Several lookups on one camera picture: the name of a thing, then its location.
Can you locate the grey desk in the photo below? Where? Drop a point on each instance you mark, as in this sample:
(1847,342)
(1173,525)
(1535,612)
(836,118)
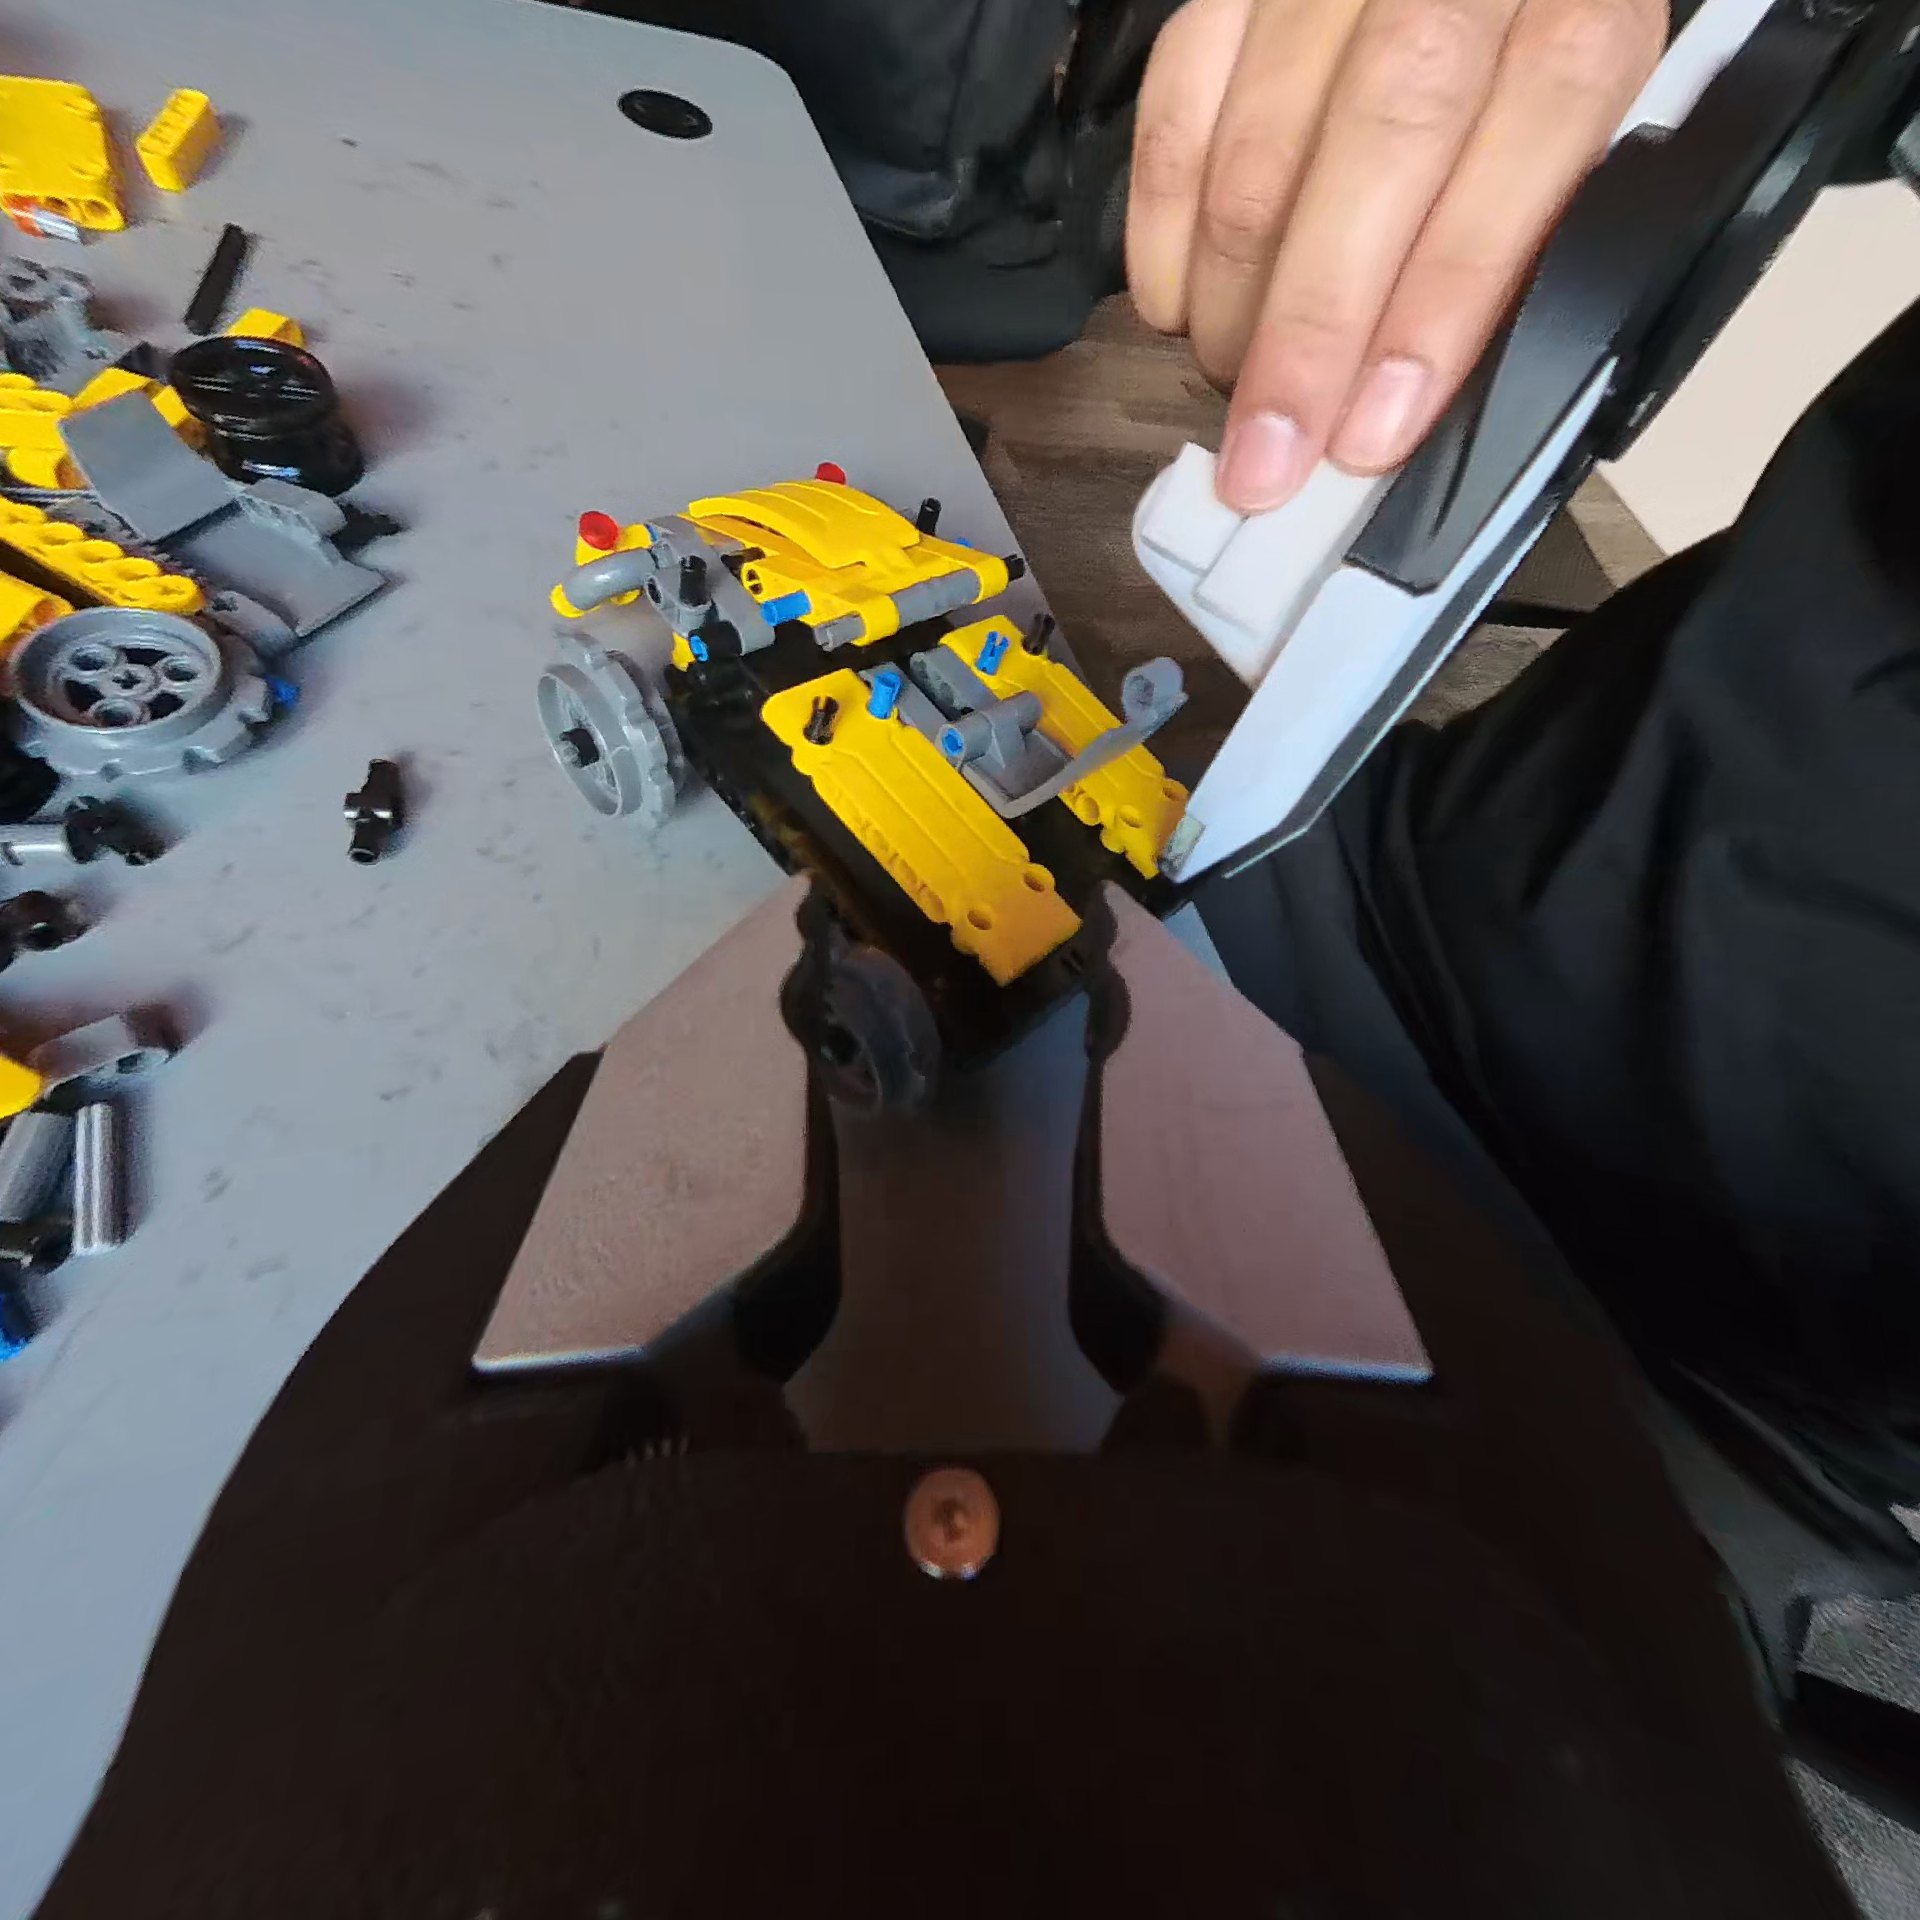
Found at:
(541,301)

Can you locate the small black brick piece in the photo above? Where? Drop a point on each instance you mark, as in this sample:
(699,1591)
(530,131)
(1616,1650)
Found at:
(373,807)

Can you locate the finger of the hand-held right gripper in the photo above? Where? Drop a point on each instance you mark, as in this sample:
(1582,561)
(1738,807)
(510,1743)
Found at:
(1322,646)
(1561,330)

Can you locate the pile of loose toy bricks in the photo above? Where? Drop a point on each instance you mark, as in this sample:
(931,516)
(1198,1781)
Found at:
(152,453)

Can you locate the person's right hand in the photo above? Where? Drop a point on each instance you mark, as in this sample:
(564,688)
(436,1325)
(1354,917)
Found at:
(1350,182)

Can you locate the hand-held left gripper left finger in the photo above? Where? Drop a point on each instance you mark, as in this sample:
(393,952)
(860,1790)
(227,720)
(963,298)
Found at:
(644,1186)

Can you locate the yellow toy brick vehicle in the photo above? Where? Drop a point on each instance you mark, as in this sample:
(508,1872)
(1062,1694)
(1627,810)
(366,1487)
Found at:
(871,720)

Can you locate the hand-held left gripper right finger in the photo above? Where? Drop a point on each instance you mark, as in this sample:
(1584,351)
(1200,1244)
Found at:
(1261,1186)

